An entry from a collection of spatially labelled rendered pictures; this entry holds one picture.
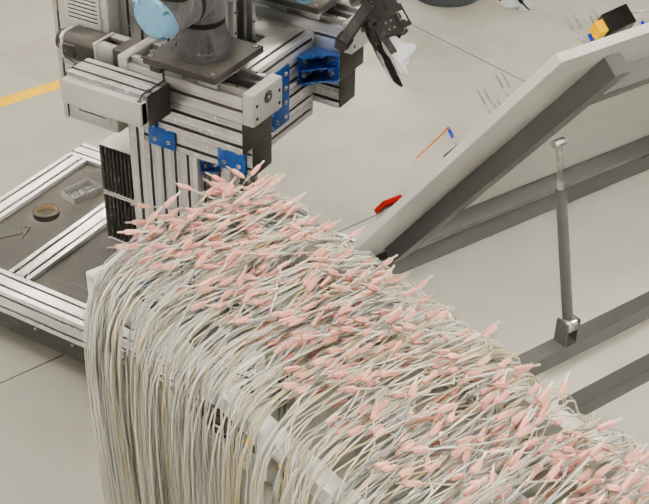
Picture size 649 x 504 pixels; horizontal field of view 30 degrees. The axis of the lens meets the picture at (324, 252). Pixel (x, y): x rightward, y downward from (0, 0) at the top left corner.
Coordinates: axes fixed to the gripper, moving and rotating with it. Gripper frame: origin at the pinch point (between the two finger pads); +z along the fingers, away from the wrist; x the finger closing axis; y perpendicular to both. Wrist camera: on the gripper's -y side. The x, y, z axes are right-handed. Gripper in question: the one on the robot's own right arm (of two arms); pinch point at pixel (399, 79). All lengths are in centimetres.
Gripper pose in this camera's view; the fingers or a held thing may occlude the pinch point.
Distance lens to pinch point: 263.3
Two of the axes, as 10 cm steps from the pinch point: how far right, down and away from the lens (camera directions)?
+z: 4.8, 8.8, -0.6
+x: -1.0, 1.2, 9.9
